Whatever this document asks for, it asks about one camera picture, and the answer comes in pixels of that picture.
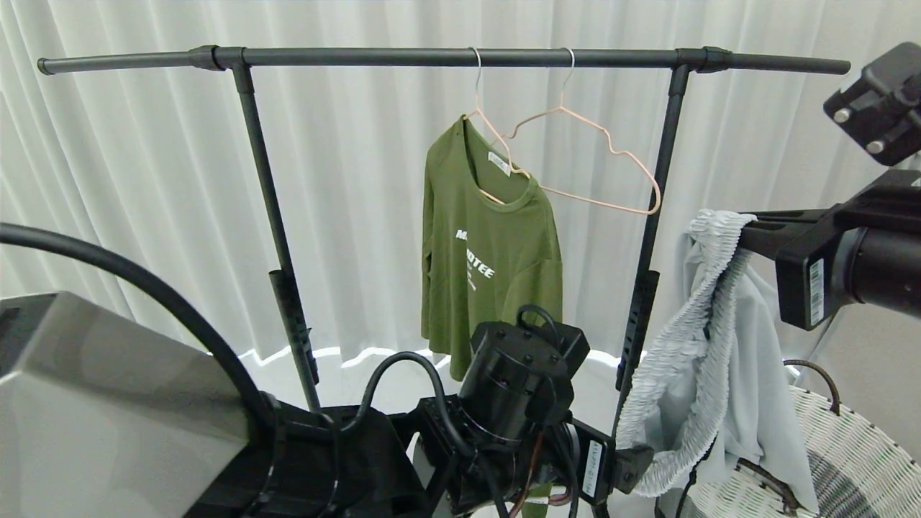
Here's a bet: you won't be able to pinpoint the pink clothes hanger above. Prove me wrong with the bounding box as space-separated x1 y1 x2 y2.
509 47 661 217
464 47 532 206

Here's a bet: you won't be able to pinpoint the black cable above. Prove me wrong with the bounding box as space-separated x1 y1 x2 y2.
515 304 562 339
338 351 519 518
0 222 278 432

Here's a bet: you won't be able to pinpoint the white laundry basket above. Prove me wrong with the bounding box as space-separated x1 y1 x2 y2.
676 358 921 518

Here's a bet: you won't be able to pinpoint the green printed shirt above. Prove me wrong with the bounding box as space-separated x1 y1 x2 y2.
421 115 563 382

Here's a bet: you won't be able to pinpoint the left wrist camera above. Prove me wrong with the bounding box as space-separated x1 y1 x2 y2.
532 320 592 378

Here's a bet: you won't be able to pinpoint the pale grey shorts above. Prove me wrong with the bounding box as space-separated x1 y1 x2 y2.
615 209 821 518

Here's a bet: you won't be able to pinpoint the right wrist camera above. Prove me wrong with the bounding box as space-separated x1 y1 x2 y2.
824 42 921 231

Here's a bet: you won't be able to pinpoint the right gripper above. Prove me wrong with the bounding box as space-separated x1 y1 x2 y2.
735 207 921 332

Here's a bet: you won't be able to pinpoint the white curtain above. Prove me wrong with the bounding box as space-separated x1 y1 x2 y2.
0 0 921 368

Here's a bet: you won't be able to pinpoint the black clothes rack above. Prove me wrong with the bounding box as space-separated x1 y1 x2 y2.
37 45 851 432

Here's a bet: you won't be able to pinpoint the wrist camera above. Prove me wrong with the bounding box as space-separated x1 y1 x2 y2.
824 42 921 231
532 320 592 378

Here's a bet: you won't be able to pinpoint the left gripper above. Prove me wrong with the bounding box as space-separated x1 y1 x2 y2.
460 421 616 515

